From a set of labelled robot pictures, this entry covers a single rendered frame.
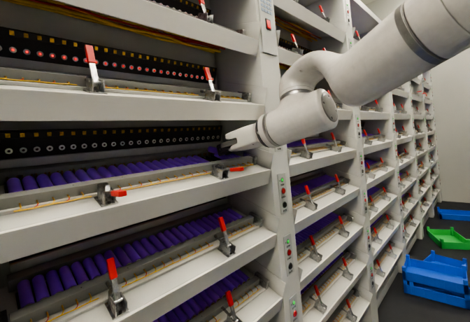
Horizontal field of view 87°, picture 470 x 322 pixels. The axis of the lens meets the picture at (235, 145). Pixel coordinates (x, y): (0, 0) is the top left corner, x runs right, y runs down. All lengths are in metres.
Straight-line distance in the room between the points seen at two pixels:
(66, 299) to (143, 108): 0.36
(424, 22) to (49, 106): 0.50
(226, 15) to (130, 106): 0.53
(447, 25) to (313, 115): 0.23
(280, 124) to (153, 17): 0.34
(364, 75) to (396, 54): 0.05
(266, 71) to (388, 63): 0.46
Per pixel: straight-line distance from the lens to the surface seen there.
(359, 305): 1.56
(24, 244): 0.47
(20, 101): 0.46
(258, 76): 0.77
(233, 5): 0.91
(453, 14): 0.36
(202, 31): 0.66
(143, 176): 0.55
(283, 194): 0.80
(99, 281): 0.58
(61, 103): 0.47
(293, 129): 0.52
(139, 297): 0.58
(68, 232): 0.48
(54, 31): 0.72
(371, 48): 0.40
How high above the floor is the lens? 1.02
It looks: 1 degrees down
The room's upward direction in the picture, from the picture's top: 5 degrees counter-clockwise
